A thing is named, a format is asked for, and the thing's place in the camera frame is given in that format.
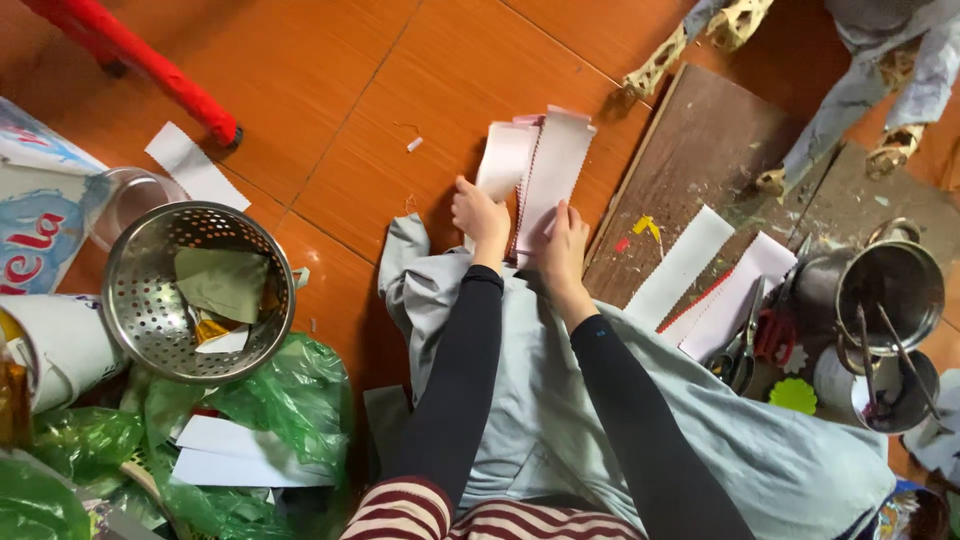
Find steel pot with handles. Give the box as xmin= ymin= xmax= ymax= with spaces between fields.
xmin=792 ymin=217 xmax=947 ymax=358

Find person's right hand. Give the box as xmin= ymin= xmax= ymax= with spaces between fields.
xmin=534 ymin=199 xmax=592 ymax=295

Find brown wooden board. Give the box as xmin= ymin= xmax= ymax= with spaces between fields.
xmin=582 ymin=62 xmax=960 ymax=354

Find white paper cup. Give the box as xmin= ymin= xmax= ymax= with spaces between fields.
xmin=0 ymin=294 xmax=129 ymax=415

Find woven beige sandal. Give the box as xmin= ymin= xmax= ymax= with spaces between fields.
xmin=622 ymin=0 xmax=775 ymax=100
xmin=756 ymin=123 xmax=927 ymax=198

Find red pinking shears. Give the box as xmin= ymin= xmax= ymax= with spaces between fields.
xmin=753 ymin=307 xmax=799 ymax=369

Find printed blue white bag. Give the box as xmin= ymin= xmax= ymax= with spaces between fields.
xmin=0 ymin=97 xmax=112 ymax=297

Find stack of pink-edged fabric swatches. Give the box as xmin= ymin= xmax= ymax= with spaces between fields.
xmin=463 ymin=105 xmax=598 ymax=270

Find white paper sheets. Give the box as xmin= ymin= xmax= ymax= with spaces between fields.
xmin=169 ymin=414 xmax=336 ymax=489

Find red-edged white fabric swatch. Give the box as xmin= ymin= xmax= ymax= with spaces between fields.
xmin=657 ymin=231 xmax=798 ymax=364

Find perforated steel colander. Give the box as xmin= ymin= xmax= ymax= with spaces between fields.
xmin=101 ymin=200 xmax=297 ymax=386

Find grey-blue cloth garment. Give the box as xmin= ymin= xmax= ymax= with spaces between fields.
xmin=377 ymin=213 xmax=897 ymax=540

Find person's left hand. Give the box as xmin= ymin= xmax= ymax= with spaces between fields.
xmin=450 ymin=175 xmax=512 ymax=261

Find olive green fabric piece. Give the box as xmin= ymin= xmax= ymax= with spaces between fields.
xmin=173 ymin=246 xmax=271 ymax=325

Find green plastic bag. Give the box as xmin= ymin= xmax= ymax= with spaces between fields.
xmin=0 ymin=333 xmax=354 ymax=540

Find red striped clothing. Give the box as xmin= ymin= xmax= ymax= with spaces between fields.
xmin=339 ymin=475 xmax=646 ymax=540

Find white paper strip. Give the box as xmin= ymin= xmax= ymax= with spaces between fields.
xmin=144 ymin=121 xmax=252 ymax=213

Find gold foil piece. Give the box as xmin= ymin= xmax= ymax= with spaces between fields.
xmin=193 ymin=318 xmax=232 ymax=346

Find steel scissors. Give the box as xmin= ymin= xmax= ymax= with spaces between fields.
xmin=706 ymin=274 xmax=768 ymax=397

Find clear plastic cup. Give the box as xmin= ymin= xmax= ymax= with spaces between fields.
xmin=84 ymin=167 xmax=189 ymax=254

